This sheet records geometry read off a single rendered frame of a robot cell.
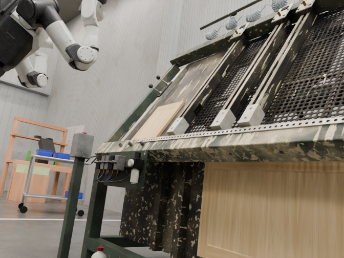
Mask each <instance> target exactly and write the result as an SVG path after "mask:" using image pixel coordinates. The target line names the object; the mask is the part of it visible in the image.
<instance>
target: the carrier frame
mask: <svg viewBox="0 0 344 258"><path fill-rule="evenodd" d="M96 165H97V163H96ZM204 168H205V162H147V165H146V173H145V181H144V189H143V190H139V189H131V188H125V195H124V202H123V209H122V216H121V224H120V231H119V235H100V232H101V225H102V219H103V212H104V206H105V199H106V192H107V188H108V186H106V185H104V183H101V182H98V181H96V182H94V181H95V180H97V177H98V174H99V169H96V166H95V172H94V179H93V185H92V191H91V197H90V204H89V210H88V216H87V222H86V226H85V233H84V239H83V245H82V251H81V258H91V257H92V255H93V254H94V253H96V252H97V247H103V248H104V249H103V253H104V254H106V257H107V258H146V257H143V256H141V255H139V254H137V253H134V252H132V251H130V250H127V249H125V247H149V250H152V251H163V252H166V253H168V254H170V257H171V258H202V257H199V256H197V250H198V238H199V227H200V215H201V203H202V191H203V180H204Z"/></svg>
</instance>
